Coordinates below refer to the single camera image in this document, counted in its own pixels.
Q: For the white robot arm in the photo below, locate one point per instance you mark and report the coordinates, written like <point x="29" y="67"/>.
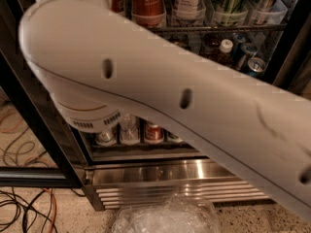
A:
<point x="98" y="66"/>

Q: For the red coke can bottom shelf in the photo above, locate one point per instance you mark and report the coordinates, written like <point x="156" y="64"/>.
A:
<point x="153" y="133"/>

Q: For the small water bottle bottom shelf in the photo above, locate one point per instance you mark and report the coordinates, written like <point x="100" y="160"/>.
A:
<point x="129" y="130"/>

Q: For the green can bottom shelf left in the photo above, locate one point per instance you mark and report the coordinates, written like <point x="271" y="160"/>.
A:
<point x="106" y="137"/>

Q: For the blue energy can behind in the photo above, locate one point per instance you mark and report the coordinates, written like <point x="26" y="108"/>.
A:
<point x="243" y="54"/>

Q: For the blue energy can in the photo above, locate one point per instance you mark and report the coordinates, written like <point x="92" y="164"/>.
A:
<point x="255" y="67"/>
<point x="243" y="54"/>

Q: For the white labelled bottle top shelf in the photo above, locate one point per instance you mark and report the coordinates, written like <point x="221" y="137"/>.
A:
<point x="186" y="9"/>

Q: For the blue energy can front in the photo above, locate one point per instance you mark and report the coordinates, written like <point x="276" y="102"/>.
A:
<point x="255" y="67"/>

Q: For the open glass fridge door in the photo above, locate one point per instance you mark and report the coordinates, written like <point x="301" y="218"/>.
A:
<point x="38" y="149"/>

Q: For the stainless steel fridge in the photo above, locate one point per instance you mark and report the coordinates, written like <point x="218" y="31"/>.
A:
<point x="144" y="173"/>

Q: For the green striped can top shelf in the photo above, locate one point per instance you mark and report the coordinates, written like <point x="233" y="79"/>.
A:
<point x="228" y="12"/>

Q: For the white capped tea bottle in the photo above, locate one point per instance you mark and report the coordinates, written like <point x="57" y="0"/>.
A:
<point x="222" y="55"/>

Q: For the clear plastic bag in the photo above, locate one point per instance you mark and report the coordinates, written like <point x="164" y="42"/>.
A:
<point x="177" y="214"/>

